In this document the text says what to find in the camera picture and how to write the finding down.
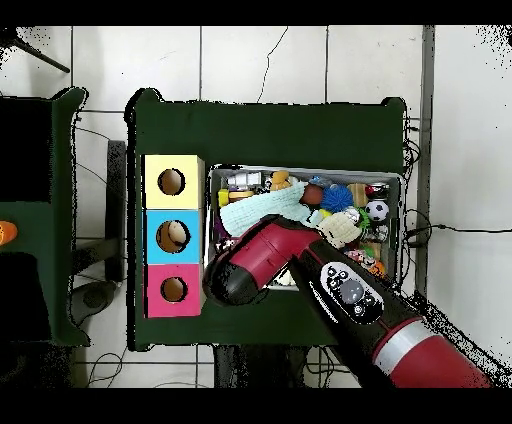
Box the light blue waffle cloth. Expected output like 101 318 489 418
219 181 321 238

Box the wooden box with three holes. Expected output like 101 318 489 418
141 154 207 319

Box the shallow clear mesh bin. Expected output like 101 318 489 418
203 163 403 293

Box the tan plush animal toy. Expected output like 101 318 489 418
269 169 292 192

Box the small brown toy football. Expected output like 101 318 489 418
299 184 325 207

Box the dark green table cloth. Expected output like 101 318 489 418
125 87 407 353

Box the blue spiky rubber ball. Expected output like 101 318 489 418
319 183 355 214

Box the cream knitted cloth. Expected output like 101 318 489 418
275 211 363 287

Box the light wooden block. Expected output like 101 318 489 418
346 182 369 208

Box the colourful patterned cloth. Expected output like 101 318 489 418
343 248 379 271

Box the small black-white soccer ball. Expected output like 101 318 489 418
364 198 390 223

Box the black floor beam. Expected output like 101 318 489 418
105 139 127 283

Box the grey floor foot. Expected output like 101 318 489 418
71 279 119 323

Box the dark green side table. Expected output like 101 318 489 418
0 87 91 347

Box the orange object on side table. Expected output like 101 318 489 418
0 220 19 247

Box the black tripod leg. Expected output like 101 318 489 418
0 35 71 74

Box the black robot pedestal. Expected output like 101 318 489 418
213 345 309 388

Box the black floor cable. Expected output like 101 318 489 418
403 207 512 247

